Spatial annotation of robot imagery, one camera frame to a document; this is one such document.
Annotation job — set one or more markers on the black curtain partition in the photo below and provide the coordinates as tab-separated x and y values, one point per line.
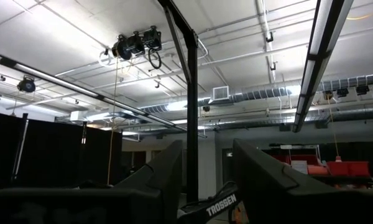
49	149

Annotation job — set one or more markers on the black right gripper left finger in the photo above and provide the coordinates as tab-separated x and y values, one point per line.
161	186

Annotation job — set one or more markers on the orange plastic object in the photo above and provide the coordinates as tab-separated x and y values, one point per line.
237	215

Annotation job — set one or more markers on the black metal frame post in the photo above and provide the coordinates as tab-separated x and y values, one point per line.
192	124

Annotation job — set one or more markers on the orange storage bin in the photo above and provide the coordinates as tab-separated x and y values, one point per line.
317	170

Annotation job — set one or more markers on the red storage bin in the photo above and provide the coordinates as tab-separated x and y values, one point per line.
348	169

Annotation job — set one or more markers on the long LED light bar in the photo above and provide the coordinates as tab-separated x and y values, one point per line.
314	68

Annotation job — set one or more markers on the white ceiling vent grille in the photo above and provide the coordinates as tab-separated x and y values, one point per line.
220	93

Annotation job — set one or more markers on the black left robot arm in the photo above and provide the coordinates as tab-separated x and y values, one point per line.
220	206

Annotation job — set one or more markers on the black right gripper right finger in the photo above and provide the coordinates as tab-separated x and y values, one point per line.
267	193

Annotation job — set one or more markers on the silver ventilation duct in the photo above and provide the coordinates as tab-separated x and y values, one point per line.
261	92

